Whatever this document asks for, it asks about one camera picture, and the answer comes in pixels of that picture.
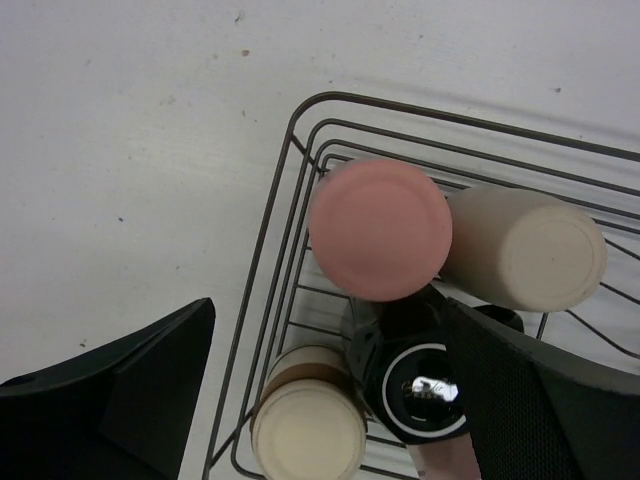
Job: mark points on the steel cup with brown band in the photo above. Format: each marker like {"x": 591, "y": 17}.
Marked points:
{"x": 307, "y": 424}

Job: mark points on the beige plastic tumbler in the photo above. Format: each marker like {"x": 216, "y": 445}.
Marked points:
{"x": 523, "y": 250}

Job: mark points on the pink plastic tumbler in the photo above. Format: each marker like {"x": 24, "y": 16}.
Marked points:
{"x": 379, "y": 229}

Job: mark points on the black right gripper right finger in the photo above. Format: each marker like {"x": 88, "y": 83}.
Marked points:
{"x": 536, "y": 411}

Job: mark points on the black cup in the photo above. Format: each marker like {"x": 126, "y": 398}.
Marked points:
{"x": 397, "y": 356}

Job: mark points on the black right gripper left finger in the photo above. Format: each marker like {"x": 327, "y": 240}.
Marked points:
{"x": 120, "y": 411}

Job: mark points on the pink ceramic mug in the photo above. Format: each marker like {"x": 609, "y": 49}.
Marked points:
{"x": 450, "y": 459}

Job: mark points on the wire dish rack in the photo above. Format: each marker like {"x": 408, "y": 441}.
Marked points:
{"x": 288, "y": 301}

